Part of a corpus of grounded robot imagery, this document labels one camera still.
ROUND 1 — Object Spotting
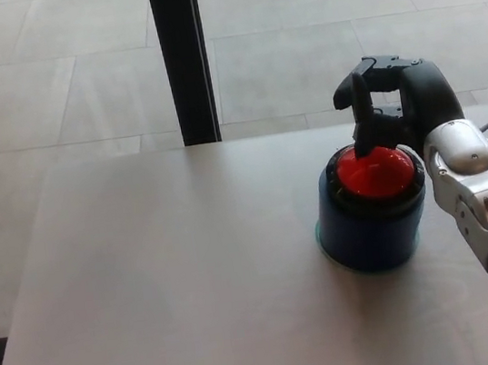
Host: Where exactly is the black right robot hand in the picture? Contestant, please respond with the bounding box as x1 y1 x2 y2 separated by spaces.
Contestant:
327 43 470 163

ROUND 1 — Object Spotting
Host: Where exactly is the red dome push button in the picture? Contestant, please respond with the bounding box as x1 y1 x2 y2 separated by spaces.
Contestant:
302 133 442 282

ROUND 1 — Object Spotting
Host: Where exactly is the black vertical post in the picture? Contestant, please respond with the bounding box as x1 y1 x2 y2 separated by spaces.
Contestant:
147 0 224 151

